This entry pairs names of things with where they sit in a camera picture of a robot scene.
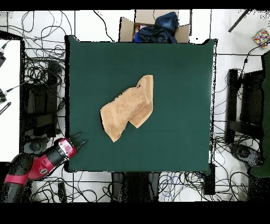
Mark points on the dark blue laundry pile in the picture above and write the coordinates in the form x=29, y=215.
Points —
x=162, y=29

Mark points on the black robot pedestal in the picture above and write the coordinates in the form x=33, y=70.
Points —
x=135, y=186

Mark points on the tan terry towel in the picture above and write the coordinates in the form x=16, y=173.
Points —
x=126, y=105

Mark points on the black rectangular block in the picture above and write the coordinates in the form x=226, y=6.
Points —
x=209, y=179

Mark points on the white desk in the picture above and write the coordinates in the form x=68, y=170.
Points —
x=9, y=105

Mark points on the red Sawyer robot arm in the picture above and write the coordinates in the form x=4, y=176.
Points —
x=38, y=167

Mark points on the grey metal bar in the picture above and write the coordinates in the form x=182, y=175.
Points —
x=238, y=21

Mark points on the black device on desk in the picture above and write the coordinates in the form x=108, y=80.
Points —
x=1, y=59

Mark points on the brown cardboard box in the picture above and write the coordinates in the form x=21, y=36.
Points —
x=126, y=29

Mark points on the multicoloured patterned box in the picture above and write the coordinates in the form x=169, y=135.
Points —
x=261, y=38

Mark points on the black round stand base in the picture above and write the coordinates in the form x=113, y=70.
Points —
x=242, y=152

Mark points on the dark green table cloth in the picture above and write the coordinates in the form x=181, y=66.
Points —
x=179, y=137
x=266, y=126

